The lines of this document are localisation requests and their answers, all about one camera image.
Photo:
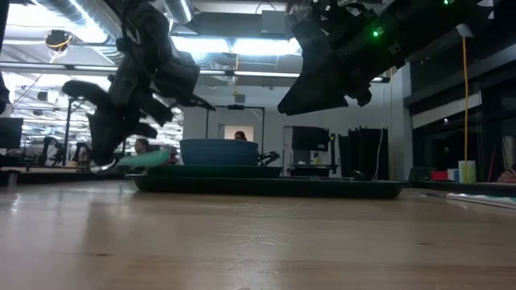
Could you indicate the ceiling light panel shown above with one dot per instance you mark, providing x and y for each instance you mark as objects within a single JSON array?
[{"x": 242, "y": 45}]

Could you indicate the black wall screen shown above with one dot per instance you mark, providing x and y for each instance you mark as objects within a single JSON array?
[{"x": 310, "y": 139}]

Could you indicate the red box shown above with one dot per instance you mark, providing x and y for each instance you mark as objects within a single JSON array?
[{"x": 439, "y": 175}]

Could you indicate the black equipment cart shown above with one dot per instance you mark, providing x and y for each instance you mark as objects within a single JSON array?
[{"x": 312, "y": 170}]

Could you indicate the black monitor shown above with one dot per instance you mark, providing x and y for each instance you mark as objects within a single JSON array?
[{"x": 11, "y": 133}]

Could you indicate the background black robot arm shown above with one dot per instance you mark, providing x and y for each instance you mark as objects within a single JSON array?
[{"x": 50, "y": 151}]

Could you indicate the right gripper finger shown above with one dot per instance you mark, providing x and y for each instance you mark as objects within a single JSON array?
[{"x": 318, "y": 84}]

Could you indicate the black ceiling fixture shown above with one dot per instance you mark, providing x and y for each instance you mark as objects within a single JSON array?
[{"x": 59, "y": 40}]

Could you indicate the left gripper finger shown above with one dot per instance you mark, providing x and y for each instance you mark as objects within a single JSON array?
[
  {"x": 151, "y": 118},
  {"x": 111, "y": 129}
]

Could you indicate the grey ceiling box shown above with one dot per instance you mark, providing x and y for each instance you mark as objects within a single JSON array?
[{"x": 274, "y": 22}]

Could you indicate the black gantry frame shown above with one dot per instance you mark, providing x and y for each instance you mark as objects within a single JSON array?
[
  {"x": 67, "y": 133},
  {"x": 263, "y": 125}
]

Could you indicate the white and blue box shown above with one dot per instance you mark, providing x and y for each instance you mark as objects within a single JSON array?
[{"x": 453, "y": 175}]

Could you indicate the person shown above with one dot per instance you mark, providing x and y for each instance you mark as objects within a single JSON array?
[
  {"x": 173, "y": 157},
  {"x": 508, "y": 176},
  {"x": 240, "y": 135},
  {"x": 142, "y": 146}
]

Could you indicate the pale yellow cup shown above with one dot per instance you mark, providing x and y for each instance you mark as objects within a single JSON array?
[{"x": 471, "y": 173}]

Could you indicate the silver air duct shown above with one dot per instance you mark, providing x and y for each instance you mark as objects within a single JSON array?
[{"x": 179, "y": 10}]

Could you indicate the blue bowl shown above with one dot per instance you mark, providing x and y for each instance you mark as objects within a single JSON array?
[{"x": 217, "y": 153}]

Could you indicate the dark green serving tray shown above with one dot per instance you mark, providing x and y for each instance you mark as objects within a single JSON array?
[{"x": 262, "y": 188}]

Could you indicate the black aluminium table frame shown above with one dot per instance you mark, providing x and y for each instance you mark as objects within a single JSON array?
[{"x": 60, "y": 176}]

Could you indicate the black folded panels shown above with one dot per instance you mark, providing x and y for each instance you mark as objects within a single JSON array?
[{"x": 363, "y": 153}]

